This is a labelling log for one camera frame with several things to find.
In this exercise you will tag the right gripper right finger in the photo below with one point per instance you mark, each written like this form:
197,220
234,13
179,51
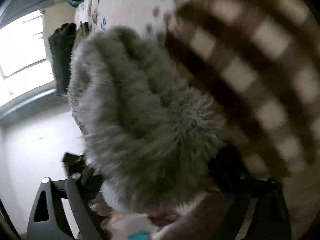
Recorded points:
270,218

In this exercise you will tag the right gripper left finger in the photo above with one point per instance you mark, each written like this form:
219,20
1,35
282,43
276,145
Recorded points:
61,211

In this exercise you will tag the grey fluffy pants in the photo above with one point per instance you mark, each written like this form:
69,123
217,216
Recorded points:
146,131

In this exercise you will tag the dark green folded garment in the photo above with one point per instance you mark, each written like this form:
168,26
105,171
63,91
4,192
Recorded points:
61,43

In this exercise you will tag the floral bed blanket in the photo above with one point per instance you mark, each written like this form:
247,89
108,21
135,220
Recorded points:
260,61

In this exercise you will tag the window with white frame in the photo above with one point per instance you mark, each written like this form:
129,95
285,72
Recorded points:
24,62

